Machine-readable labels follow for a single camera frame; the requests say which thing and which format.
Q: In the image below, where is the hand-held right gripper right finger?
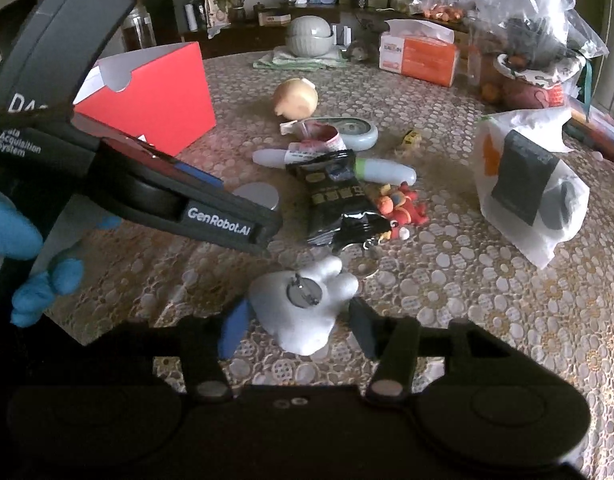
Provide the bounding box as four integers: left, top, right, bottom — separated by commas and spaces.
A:
348, 299, 492, 403

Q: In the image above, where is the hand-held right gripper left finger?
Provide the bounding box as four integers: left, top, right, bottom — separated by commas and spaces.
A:
102, 300, 254, 407

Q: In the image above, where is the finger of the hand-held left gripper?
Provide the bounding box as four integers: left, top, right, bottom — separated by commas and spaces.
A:
101, 136, 226, 190
177, 187, 284, 257

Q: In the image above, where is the white glove-shaped toy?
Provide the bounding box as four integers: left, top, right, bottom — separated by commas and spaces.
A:
248, 256, 360, 356

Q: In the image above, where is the red cardboard box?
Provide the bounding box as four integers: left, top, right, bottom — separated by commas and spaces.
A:
72, 41, 218, 158

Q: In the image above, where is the red figurine keychain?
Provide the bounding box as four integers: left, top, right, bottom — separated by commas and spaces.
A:
344, 182, 430, 278

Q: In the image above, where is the white green glue tube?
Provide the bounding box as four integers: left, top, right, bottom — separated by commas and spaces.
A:
252, 147, 418, 186

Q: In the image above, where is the white plastic bag with grey item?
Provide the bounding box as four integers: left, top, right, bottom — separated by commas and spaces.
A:
474, 107, 591, 270

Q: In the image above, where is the person's left hand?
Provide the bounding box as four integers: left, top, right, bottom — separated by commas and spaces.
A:
0, 187, 84, 329

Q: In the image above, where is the round silver disc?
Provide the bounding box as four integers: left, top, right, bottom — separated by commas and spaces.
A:
232, 182, 281, 214

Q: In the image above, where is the glass jar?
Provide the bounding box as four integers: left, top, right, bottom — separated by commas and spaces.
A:
121, 7, 157, 53

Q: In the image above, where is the black snack packet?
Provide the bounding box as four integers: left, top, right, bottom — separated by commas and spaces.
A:
285, 149, 393, 247

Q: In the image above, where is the peach round toy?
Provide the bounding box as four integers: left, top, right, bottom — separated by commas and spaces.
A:
273, 78, 319, 120

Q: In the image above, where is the dark wooden sideboard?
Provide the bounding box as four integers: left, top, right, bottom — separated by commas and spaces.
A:
152, 0, 468, 58

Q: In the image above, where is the folded green cloth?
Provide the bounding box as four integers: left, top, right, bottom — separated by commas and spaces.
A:
252, 50, 348, 71

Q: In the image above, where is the correction tape dispenser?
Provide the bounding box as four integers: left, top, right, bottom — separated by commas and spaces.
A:
307, 116, 379, 151

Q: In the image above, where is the grey ceramic bowl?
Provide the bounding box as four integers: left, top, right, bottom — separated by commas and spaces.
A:
288, 16, 334, 39
286, 35, 334, 57

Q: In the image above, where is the orange white tissue box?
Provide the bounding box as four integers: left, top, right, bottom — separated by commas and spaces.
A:
378, 19, 462, 87

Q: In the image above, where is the stack of colourful flat packets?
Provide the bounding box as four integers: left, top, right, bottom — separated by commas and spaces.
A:
567, 102, 614, 162

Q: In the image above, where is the large clear plastic bag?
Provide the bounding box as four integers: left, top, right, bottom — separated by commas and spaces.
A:
462, 0, 610, 86

